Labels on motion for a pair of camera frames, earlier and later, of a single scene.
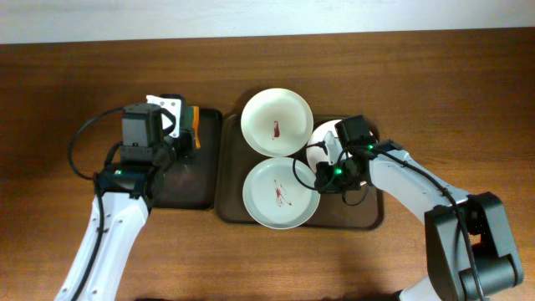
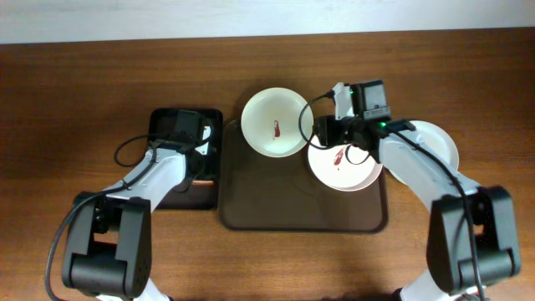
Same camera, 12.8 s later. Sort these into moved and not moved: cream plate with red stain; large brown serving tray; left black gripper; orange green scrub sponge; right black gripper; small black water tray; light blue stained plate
Moved: light blue stained plate; orange green scrub sponge; right black gripper; left black gripper
Not moved: small black water tray; large brown serving tray; cream plate with red stain
